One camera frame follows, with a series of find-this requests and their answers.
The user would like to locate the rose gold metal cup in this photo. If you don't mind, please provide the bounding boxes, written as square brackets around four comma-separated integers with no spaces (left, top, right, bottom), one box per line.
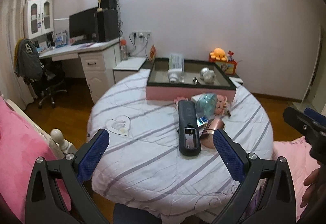
[200,118,225,149]

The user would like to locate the black remote control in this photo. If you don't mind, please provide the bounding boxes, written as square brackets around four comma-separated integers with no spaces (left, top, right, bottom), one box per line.
[178,100,201,157]

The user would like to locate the pink kitty hair clip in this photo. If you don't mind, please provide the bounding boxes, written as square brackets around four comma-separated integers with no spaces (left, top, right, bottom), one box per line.
[215,95,228,115]

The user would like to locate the blue gum pack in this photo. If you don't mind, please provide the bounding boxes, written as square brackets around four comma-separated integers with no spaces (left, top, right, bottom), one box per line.
[197,117,209,128]

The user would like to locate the teal round container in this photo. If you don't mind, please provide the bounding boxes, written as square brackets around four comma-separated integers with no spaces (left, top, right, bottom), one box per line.
[195,93,217,119]

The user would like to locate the white plush toy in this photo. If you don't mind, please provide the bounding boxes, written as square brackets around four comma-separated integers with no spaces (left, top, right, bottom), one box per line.
[199,68,216,83]

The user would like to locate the white power adapter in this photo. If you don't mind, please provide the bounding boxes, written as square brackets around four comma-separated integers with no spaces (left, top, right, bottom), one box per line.
[191,93,206,104]

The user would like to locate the black flower hair clip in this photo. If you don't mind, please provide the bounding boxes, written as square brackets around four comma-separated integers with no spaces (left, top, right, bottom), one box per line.
[193,78,200,85]

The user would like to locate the pink toy teeth clip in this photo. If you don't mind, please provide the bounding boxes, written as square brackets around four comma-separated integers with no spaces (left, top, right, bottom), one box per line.
[174,97,189,105]

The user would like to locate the white plug night light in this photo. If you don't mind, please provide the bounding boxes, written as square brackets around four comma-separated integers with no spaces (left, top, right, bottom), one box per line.
[167,68,184,83]

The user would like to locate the clear plastic floss box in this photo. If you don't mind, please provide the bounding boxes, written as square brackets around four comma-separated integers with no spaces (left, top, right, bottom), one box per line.
[169,53,184,70]

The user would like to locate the person right hand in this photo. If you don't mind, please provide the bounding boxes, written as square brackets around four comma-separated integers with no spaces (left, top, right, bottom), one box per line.
[300,161,322,208]

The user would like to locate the pink bed blanket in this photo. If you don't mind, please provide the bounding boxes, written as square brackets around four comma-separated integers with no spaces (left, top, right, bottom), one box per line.
[1,99,64,222]

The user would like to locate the white striped quilt tablecloth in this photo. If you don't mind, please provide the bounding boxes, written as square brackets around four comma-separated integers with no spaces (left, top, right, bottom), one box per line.
[87,68,275,224]

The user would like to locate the red toy box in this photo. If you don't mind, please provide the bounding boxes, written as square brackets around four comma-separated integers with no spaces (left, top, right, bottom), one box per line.
[208,58,238,75]

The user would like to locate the black office chair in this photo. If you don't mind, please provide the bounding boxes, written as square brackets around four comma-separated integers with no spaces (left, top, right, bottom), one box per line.
[23,53,67,109]

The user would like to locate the orange octopus plush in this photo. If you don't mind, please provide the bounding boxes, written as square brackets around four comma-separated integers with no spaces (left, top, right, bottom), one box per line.
[209,48,228,61]

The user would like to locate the grey jacket on chair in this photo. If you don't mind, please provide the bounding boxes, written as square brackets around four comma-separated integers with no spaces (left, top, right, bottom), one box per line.
[14,38,43,80]

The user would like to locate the white computer desk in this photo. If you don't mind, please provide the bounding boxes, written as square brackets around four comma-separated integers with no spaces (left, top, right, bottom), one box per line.
[39,37,123,103]

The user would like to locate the pink black storage box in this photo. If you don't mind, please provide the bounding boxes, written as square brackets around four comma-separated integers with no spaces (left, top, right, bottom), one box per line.
[146,58,237,103]

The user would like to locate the black white TV stand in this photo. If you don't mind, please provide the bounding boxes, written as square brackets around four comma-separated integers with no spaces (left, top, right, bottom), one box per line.
[112,56,244,87]

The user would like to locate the orange lid water bottle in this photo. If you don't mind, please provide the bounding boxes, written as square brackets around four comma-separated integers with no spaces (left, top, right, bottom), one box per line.
[120,39,128,60]

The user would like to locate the small figurine on stand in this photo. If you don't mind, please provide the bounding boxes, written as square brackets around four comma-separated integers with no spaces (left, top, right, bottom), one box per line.
[149,45,156,62]

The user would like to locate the black computer monitor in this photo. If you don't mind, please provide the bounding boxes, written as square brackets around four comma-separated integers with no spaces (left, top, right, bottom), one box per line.
[69,8,97,45]

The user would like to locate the black computer tower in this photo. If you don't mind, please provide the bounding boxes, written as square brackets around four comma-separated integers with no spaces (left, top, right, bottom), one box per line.
[96,9,120,42]

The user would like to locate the black speaker box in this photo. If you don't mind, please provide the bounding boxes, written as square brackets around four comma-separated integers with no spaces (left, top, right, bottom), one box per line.
[100,0,117,10]

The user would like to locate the white curtain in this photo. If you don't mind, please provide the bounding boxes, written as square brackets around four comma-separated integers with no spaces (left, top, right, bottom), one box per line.
[1,0,34,109]

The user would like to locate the white bed post knob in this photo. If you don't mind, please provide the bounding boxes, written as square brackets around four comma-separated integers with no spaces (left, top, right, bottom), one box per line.
[50,129,77,154]

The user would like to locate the wall power outlet strip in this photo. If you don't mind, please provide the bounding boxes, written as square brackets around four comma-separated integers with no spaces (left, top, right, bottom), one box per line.
[131,31,152,38]

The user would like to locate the white wall cabinet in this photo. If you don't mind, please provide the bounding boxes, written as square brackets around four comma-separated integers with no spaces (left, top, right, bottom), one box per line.
[24,0,54,39]

